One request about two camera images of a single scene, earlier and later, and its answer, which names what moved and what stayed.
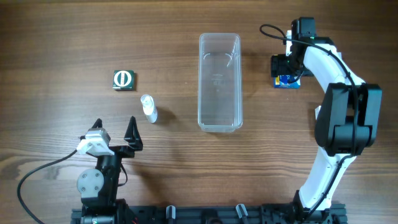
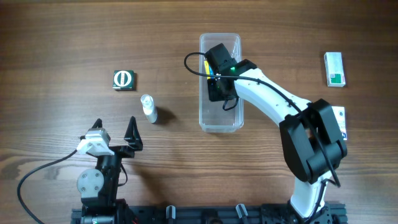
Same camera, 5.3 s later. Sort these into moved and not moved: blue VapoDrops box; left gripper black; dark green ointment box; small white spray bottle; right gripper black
Moved: right gripper black; blue VapoDrops box
Not moved: small white spray bottle; left gripper black; dark green ointment box
